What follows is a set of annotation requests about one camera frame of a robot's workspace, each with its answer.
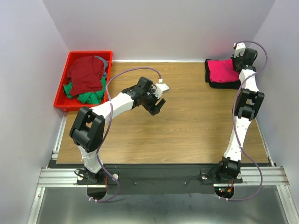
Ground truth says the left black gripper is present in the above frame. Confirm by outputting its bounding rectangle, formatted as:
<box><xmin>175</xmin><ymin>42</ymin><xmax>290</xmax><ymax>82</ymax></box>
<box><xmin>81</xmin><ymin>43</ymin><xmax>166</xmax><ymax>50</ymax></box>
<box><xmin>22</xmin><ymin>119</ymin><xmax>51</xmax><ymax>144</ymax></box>
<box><xmin>142</xmin><ymin>87</ymin><xmax>165</xmax><ymax>116</ymax></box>

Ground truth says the pink t shirt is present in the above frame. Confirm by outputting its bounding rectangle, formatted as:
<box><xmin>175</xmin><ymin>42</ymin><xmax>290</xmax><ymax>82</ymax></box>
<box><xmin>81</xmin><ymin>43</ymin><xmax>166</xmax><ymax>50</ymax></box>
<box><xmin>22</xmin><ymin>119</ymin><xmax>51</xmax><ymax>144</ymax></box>
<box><xmin>207</xmin><ymin>59</ymin><xmax>239</xmax><ymax>83</ymax></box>

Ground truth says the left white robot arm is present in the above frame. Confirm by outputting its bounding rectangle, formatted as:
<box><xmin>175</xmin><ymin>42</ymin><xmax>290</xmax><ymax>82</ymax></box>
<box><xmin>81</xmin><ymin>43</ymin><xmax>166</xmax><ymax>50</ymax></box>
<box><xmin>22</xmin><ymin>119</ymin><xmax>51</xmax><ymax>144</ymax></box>
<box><xmin>70</xmin><ymin>77</ymin><xmax>169</xmax><ymax>184</ymax></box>

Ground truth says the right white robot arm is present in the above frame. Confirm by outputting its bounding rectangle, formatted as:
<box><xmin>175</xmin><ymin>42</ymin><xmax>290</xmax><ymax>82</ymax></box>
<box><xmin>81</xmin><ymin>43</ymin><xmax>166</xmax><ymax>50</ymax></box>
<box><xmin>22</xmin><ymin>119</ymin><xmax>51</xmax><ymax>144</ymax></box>
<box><xmin>215</xmin><ymin>42</ymin><xmax>264</xmax><ymax>182</ymax></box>

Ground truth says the folded black t shirt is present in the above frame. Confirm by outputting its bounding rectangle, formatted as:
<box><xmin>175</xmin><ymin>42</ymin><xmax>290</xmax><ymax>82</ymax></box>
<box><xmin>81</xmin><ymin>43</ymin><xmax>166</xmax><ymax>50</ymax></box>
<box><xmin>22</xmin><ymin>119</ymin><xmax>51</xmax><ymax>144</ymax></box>
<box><xmin>204</xmin><ymin>59</ymin><xmax>241</xmax><ymax>89</ymax></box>

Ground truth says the green t shirt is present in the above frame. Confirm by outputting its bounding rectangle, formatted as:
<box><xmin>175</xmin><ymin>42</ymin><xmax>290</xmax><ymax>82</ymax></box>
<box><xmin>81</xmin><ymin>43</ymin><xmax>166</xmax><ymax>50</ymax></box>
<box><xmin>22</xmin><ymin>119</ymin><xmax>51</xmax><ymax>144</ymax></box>
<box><xmin>63</xmin><ymin>77</ymin><xmax>107</xmax><ymax>105</ymax></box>

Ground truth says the grey t shirt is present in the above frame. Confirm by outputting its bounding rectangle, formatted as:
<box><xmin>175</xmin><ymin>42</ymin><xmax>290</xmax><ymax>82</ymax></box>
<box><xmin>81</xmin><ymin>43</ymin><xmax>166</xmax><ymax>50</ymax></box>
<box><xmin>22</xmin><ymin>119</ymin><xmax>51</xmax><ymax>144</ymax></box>
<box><xmin>94</xmin><ymin>56</ymin><xmax>109</xmax><ymax>79</ymax></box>

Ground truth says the red plastic bin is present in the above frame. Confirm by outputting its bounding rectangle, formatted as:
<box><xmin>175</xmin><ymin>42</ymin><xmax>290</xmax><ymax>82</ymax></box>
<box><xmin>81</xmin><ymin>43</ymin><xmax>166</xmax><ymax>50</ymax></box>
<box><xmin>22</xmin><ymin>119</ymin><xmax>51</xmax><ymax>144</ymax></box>
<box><xmin>54</xmin><ymin>51</ymin><xmax>113</xmax><ymax>112</ymax></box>

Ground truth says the dark red t shirt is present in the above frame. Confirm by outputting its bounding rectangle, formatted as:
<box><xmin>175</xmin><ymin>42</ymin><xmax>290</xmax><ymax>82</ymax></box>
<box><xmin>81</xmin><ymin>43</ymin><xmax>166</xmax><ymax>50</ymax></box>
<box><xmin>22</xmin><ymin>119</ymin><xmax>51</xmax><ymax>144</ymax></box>
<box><xmin>67</xmin><ymin>56</ymin><xmax>103</xmax><ymax>97</ymax></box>

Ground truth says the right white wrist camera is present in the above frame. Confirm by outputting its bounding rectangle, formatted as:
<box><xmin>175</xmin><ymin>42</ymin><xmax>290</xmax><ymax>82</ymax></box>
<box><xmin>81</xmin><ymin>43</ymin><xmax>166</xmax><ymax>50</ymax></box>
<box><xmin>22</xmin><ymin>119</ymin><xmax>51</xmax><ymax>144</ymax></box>
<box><xmin>233</xmin><ymin>42</ymin><xmax>246</xmax><ymax>58</ymax></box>

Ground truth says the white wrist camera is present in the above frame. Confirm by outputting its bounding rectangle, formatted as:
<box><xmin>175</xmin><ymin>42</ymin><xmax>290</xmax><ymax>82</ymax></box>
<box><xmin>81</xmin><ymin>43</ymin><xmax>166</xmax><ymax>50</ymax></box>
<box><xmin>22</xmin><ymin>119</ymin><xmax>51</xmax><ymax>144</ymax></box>
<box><xmin>154</xmin><ymin>78</ymin><xmax>170</xmax><ymax>99</ymax></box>
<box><xmin>233</xmin><ymin>42</ymin><xmax>246</xmax><ymax>58</ymax></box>

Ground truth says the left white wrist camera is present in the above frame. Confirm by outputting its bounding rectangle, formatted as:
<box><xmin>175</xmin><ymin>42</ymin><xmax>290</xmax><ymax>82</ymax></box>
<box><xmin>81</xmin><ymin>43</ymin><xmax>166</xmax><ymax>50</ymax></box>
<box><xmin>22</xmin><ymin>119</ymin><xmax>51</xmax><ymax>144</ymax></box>
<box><xmin>154</xmin><ymin>78</ymin><xmax>170</xmax><ymax>99</ymax></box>

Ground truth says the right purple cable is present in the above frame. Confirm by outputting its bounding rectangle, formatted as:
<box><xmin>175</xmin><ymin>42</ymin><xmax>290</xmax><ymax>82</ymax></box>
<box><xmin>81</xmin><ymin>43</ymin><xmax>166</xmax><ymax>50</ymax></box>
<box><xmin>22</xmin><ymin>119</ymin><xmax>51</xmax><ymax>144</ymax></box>
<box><xmin>218</xmin><ymin>41</ymin><xmax>268</xmax><ymax>202</ymax></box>

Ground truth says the purple cable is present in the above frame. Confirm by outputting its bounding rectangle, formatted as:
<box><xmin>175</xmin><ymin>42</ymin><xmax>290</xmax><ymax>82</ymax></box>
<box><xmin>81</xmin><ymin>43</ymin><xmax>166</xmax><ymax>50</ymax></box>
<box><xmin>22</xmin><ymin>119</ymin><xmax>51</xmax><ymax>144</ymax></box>
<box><xmin>88</xmin><ymin>67</ymin><xmax>164</xmax><ymax>203</ymax></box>
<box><xmin>218</xmin><ymin>41</ymin><xmax>268</xmax><ymax>202</ymax></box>

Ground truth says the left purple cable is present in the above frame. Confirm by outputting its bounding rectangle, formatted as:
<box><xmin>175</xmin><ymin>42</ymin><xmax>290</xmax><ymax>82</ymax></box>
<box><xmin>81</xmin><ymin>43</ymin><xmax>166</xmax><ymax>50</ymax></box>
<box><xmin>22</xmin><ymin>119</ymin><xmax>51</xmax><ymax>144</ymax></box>
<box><xmin>88</xmin><ymin>67</ymin><xmax>164</xmax><ymax>203</ymax></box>

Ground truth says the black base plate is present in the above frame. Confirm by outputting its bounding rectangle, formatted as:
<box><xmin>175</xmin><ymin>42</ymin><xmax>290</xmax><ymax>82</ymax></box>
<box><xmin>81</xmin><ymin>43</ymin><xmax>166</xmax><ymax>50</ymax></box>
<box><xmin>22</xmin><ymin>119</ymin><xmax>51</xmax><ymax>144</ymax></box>
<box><xmin>48</xmin><ymin>163</ymin><xmax>243</xmax><ymax>196</ymax></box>

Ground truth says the aluminium frame rail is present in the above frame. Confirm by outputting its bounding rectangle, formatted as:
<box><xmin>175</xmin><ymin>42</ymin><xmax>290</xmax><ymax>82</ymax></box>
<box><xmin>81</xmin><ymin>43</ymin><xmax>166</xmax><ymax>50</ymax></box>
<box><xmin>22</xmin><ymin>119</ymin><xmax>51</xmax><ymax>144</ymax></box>
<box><xmin>27</xmin><ymin>109</ymin><xmax>299</xmax><ymax>224</ymax></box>

